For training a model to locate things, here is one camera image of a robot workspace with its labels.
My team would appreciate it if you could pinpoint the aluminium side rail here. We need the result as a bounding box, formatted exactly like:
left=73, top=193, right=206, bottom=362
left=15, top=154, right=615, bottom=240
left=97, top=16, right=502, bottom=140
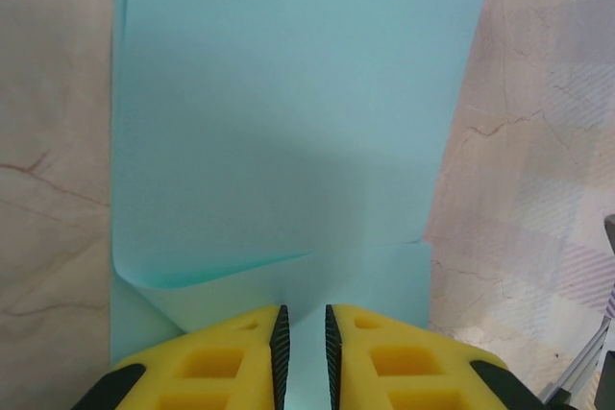
left=541, top=316, right=615, bottom=410

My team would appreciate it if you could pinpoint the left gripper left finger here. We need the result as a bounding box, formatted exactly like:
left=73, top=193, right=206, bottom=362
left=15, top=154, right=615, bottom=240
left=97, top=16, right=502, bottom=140
left=70, top=303, right=290, bottom=410

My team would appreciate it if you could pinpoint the aluminium frame post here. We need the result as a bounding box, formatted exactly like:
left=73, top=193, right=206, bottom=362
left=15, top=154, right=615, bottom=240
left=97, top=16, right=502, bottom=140
left=603, top=211, right=615, bottom=258

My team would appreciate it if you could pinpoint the light blue paper sheet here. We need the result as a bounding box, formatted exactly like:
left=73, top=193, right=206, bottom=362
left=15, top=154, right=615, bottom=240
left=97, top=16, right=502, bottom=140
left=108, top=0, right=497, bottom=410

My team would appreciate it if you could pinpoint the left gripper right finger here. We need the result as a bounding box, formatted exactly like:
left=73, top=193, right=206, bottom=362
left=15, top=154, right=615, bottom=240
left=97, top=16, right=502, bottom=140
left=324, top=303, right=544, bottom=410

